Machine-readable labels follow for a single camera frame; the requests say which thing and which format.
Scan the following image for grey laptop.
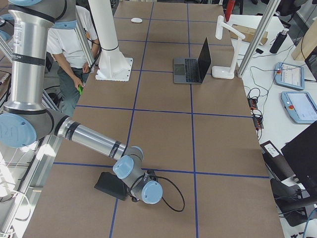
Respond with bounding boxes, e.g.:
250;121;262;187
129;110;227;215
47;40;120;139
173;38;211;84

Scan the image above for black mouse pad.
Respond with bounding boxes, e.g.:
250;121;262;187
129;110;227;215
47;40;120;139
94;172;128;201

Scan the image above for white computer mouse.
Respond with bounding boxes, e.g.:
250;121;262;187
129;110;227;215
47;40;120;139
131;17;143;24

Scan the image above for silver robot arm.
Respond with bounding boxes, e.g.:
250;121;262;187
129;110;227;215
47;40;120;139
0;0;163;204

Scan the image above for orange usb hub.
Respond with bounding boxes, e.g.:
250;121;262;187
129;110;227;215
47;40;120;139
247;97;264;130

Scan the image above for person in white shirt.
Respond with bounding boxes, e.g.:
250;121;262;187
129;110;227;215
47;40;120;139
47;28;90;117

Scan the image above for cardboard box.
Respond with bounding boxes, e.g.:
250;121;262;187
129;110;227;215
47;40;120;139
232;24;268;45

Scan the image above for blue teach pendant far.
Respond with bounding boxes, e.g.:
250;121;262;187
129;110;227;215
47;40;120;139
274;61;305;90

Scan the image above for blue teach pendant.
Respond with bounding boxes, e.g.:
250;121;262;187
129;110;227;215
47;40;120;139
280;91;317;124
274;61;305;90

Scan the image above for blue teach pendant near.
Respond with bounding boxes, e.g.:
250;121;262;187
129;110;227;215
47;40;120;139
280;91;317;124

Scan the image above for black monitor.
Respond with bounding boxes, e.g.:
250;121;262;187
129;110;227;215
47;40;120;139
281;122;317;195

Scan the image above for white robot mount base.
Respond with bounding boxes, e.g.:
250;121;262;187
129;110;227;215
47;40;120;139
89;0;133;82

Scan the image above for aluminium frame post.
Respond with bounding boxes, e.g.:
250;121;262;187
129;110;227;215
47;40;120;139
237;0;281;78

